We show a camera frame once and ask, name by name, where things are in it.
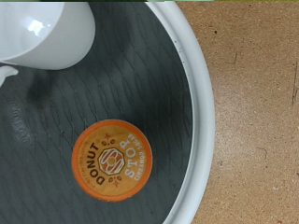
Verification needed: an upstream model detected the orange coffee pod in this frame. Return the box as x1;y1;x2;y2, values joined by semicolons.
71;119;154;203

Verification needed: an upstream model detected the white mug green-taped handle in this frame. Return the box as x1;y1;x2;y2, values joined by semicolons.
0;1;96;88

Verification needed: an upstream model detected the white two-tier turntable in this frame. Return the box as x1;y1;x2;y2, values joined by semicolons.
0;1;217;224

